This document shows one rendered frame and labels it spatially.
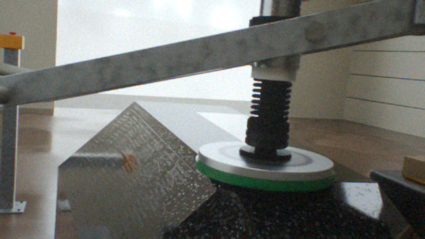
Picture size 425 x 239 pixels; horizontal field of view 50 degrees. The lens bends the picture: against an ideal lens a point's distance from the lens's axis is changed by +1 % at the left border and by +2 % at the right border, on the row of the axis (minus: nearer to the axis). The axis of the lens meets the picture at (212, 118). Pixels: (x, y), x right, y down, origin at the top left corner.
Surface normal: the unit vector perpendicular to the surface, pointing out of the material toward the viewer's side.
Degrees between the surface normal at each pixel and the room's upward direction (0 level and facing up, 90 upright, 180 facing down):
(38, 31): 90
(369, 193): 33
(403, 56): 90
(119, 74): 90
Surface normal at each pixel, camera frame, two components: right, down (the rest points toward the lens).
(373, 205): 0.21, -0.74
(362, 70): -0.92, -0.03
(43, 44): 0.39, 0.15
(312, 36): -0.21, 0.11
